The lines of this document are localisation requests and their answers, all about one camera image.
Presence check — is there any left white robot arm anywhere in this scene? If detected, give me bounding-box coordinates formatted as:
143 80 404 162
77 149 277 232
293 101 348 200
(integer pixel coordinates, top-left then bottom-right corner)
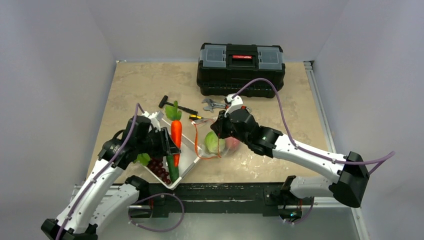
41 111 181 240

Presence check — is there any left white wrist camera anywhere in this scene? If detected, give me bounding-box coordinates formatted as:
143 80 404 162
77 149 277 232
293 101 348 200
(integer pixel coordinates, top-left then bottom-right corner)
141 111 164 130

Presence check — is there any clear zip top bag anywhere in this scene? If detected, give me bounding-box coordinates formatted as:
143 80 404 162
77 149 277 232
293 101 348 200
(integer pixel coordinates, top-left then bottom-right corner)
189 114 241 160

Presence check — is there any black hammer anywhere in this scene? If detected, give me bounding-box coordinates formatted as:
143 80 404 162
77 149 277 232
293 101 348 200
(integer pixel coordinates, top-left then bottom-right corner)
158 95 198 115

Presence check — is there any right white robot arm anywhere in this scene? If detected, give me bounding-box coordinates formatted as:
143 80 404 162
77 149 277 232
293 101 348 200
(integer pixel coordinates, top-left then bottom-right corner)
210 109 370 208

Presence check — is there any white plastic basket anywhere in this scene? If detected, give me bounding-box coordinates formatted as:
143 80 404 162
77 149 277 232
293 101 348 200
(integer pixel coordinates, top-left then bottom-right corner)
134 134 200 190

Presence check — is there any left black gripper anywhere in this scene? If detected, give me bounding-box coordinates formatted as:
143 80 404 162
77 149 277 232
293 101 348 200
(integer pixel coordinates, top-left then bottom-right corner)
136 126 180 158

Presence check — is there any green cabbage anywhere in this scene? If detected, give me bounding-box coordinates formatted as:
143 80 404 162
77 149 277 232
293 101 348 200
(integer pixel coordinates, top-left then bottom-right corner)
204 131 226 154

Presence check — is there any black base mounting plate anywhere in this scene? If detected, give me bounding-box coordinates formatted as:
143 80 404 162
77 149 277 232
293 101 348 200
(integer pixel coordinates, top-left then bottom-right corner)
127 182 314 220

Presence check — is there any orange carrot green top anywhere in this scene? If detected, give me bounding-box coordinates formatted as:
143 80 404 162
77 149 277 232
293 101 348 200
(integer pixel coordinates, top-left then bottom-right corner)
165 100 183 148

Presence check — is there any green cucumber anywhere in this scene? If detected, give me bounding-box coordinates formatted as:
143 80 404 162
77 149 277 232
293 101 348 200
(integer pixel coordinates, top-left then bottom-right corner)
166 155 180 183

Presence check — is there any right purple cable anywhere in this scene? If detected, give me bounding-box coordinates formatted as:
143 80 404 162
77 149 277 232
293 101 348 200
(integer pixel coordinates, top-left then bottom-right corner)
231 77 396 175

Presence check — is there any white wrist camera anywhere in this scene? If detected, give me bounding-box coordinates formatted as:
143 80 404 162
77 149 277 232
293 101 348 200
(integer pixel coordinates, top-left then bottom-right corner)
224 93 244 117
141 111 164 130

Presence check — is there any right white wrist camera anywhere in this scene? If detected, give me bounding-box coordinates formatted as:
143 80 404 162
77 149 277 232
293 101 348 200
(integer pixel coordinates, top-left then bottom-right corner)
224 93 244 117

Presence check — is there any yellow black screwdriver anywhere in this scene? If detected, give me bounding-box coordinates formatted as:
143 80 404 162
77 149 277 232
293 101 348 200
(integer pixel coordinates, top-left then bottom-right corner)
189 114 204 121

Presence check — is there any adjustable wrench red handle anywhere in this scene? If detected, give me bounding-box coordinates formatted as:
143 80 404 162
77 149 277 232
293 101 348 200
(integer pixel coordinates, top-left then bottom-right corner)
202 97 253 114

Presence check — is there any black plastic toolbox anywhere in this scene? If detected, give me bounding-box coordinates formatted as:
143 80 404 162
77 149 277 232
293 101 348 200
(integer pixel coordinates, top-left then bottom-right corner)
196 42 286 99

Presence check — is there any purple grape bunch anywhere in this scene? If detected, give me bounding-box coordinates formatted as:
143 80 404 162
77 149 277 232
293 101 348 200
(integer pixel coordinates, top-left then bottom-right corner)
147 158 172 185

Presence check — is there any aluminium frame rail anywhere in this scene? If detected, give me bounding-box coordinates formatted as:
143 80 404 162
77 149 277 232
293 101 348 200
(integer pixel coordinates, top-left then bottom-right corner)
70 184 347 208

